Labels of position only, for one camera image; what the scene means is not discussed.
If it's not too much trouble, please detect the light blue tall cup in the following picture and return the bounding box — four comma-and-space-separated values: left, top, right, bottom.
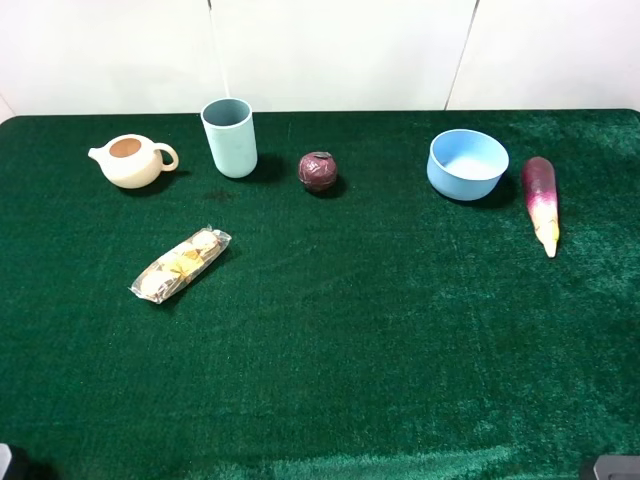
200, 98, 258, 179

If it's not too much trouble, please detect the grey object bottom right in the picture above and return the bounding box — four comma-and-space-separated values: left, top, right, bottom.
579, 455, 640, 480

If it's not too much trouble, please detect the dark red round fruit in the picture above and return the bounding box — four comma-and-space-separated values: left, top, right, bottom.
298, 151, 338, 192

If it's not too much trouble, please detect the green velvet tablecloth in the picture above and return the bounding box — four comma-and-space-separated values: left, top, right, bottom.
1, 110, 639, 479

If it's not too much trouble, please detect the clear bag of pastries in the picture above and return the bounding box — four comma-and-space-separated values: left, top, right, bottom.
129, 226, 232, 304

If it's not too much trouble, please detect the light blue bowl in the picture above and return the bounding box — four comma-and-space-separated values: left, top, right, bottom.
426, 129, 510, 202

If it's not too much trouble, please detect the cream ceramic teapot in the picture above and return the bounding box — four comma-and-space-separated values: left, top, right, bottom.
88, 134, 179, 189

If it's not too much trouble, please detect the purple white toy eggplant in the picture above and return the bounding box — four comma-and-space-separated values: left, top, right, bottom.
521, 156, 560, 258

